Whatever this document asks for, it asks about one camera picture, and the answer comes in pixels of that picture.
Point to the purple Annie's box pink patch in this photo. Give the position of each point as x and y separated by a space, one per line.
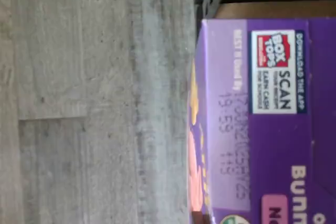
262 134

